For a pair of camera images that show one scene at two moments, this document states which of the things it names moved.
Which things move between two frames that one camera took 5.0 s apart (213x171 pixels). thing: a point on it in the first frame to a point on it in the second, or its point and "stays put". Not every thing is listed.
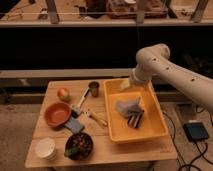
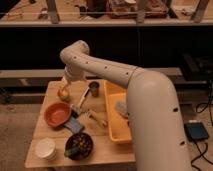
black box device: (196, 130) stays put
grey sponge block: (74, 125) stays put
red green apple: (63, 95) stays put
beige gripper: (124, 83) to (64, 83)
